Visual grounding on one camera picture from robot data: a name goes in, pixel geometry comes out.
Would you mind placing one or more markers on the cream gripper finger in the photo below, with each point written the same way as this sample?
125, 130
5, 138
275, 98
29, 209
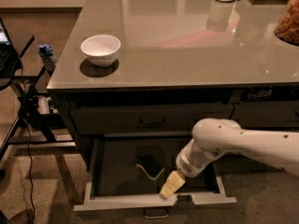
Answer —
174, 182

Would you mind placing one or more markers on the green and yellow sponge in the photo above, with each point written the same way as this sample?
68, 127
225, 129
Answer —
150, 167

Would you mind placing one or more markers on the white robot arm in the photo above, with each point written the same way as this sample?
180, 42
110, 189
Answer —
213, 138

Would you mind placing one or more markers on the open grey middle drawer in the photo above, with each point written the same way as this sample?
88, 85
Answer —
118, 188

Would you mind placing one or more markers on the closed grey top drawer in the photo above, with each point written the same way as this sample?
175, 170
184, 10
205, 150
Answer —
145, 118

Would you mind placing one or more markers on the right cabinet top drawer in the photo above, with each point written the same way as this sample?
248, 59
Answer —
267, 115

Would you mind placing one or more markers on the grey drawer cabinet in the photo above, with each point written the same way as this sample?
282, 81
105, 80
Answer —
175, 52

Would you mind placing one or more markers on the white ceramic bowl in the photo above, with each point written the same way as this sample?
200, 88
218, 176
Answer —
101, 50

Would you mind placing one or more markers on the blue capped water bottle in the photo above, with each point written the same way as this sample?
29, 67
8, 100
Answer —
47, 56

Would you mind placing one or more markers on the clear jar of snacks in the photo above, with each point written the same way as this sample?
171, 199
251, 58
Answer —
287, 28

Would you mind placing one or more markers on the black laptop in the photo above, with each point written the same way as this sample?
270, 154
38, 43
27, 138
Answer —
7, 52

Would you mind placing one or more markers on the black side table frame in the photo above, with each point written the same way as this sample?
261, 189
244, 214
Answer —
28, 116

